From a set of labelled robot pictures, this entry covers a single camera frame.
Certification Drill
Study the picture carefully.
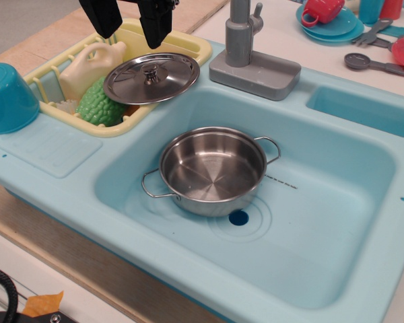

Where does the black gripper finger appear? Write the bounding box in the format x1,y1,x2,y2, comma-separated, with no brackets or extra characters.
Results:
79,0,123,38
137,0,173,49

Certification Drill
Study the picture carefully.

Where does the stainless steel pot lid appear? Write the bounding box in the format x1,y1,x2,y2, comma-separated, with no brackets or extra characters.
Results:
103,52,200,105

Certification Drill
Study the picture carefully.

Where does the cream toy detergent bottle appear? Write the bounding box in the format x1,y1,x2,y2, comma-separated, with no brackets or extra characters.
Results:
59,42,127,100

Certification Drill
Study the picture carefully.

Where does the yellow dish rack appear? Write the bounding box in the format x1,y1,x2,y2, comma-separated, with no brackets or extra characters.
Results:
24,18,212,137

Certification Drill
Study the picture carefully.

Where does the green toy bitter gourd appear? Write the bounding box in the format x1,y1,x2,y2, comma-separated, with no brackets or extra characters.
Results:
75,77,127,127

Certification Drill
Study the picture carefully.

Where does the white paper cupcake liner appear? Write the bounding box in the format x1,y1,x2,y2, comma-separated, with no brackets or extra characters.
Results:
56,100,79,115

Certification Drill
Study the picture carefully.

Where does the grey toy faucet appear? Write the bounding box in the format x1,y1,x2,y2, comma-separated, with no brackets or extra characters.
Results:
209,1,301,101

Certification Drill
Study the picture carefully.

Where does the teal plastic bowl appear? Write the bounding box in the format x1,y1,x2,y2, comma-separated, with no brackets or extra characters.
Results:
0,63,40,135

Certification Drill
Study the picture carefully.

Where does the red toy cup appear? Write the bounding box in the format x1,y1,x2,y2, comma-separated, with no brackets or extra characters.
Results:
379,0,403,20
300,0,345,28

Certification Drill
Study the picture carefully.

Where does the teal toy plate top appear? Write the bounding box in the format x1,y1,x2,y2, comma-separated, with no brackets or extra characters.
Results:
296,5,357,37

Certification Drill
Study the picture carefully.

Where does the teal toy plate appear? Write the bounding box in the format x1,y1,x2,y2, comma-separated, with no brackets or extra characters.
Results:
296,5,357,37
302,19,364,44

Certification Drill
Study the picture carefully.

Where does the teal toy plate bottom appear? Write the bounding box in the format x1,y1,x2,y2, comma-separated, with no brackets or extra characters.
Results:
302,19,364,44

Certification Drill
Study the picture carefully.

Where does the grey toy spoon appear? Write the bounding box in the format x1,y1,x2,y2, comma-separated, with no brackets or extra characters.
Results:
344,52,404,77

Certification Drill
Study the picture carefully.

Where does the teal toy cup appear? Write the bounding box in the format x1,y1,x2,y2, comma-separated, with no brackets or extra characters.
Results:
358,0,384,24

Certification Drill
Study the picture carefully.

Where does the grey toy fork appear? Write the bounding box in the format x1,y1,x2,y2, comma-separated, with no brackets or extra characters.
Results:
352,18,393,46

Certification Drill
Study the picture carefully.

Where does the red toy cup back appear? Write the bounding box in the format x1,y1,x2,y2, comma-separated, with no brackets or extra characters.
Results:
379,0,403,20

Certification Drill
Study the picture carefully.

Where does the teal toy utensil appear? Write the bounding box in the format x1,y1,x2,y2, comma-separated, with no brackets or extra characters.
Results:
380,25,404,37

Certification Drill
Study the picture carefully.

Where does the orange tape piece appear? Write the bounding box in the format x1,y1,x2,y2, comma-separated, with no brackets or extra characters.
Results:
22,291,64,318

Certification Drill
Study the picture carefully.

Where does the black cable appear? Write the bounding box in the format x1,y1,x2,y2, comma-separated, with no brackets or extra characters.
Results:
0,266,20,316

